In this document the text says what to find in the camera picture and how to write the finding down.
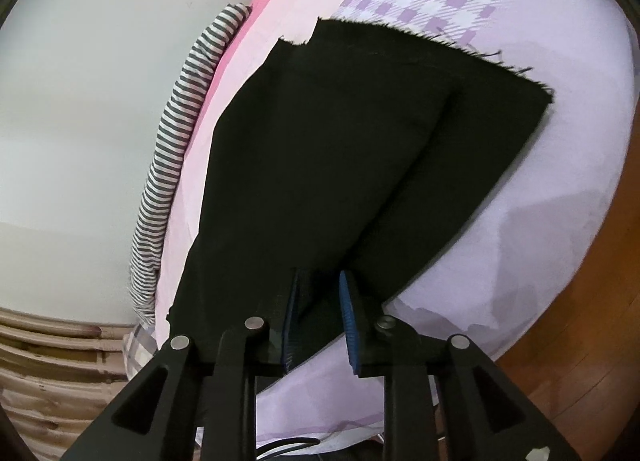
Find plaid pillow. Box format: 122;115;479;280
122;323;160;381

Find black pants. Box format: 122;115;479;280
167;20;552;368

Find pink purple bed sheet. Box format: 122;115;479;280
155;0;639;451

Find wooden slatted headboard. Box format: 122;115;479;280
1;309;132;460

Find grey white striped blanket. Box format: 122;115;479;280
128;2;252;327

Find black cable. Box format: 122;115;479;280
255;436;321;461

